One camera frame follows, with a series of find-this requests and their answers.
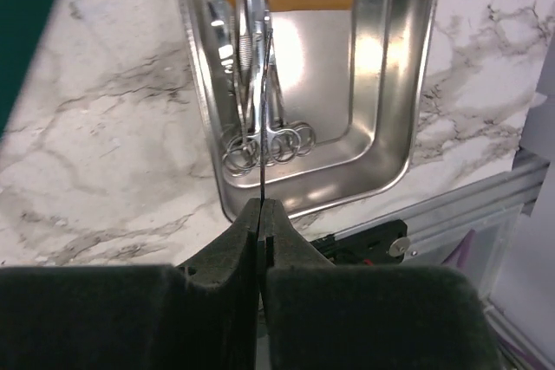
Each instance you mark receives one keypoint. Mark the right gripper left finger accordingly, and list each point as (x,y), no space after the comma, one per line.
(199,315)

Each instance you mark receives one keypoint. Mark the green surgical cloth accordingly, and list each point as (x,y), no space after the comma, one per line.
(22,24)

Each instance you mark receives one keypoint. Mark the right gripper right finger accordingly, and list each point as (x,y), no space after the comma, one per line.
(325,316)

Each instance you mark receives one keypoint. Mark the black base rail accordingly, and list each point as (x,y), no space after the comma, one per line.
(385,243)

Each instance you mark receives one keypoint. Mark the aluminium extrusion rail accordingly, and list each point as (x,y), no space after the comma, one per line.
(470,228)

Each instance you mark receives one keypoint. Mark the stainless steel tray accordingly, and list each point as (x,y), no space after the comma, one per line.
(352,69)

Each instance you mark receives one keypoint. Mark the steel hemostat clamp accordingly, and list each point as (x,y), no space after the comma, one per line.
(287,140)

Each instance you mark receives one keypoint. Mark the steel scalpel handle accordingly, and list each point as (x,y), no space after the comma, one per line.
(263,62)

